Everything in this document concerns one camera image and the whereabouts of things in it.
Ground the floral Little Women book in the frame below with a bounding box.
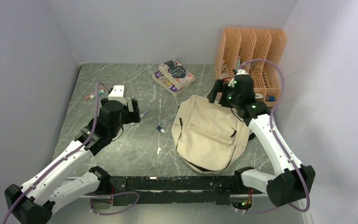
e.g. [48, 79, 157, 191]
[158, 60, 196, 89]

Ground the beige canvas backpack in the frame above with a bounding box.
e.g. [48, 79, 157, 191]
[171, 95, 251, 174]

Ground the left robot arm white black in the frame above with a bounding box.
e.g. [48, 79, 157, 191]
[4, 98, 141, 224]

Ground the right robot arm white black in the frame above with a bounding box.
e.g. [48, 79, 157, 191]
[207, 75, 316, 207]

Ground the blue capped pen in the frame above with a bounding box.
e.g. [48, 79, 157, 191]
[130, 111, 149, 126]

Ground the orange green white marker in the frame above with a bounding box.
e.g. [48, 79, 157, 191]
[84, 87, 110, 100]

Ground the white stapler in organizer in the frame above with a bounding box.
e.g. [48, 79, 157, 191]
[255, 93, 264, 100]

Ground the small blue white tube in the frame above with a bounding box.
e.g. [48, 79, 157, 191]
[157, 126, 166, 133]

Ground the blue cap item in organizer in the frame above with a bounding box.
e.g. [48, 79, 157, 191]
[265, 96, 275, 102]

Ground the green white packet in organizer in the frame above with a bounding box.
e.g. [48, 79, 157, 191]
[234, 56, 241, 72]

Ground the orange plastic file organizer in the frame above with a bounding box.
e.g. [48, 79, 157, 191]
[214, 28, 287, 107]

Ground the purple illustrated paperback book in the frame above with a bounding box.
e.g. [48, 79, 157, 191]
[151, 71, 188, 97]

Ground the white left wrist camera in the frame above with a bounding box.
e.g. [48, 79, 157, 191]
[108, 85, 127, 105]

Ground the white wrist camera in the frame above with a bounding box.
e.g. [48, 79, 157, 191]
[233, 69, 249, 77]
[108, 85, 127, 105]

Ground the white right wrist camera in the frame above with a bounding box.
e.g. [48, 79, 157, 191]
[233, 69, 249, 77]

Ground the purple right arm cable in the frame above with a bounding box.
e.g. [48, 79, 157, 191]
[237, 58, 311, 213]

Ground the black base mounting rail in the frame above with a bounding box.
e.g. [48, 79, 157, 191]
[79, 175, 263, 207]

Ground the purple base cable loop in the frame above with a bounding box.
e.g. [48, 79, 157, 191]
[89, 191, 140, 217]

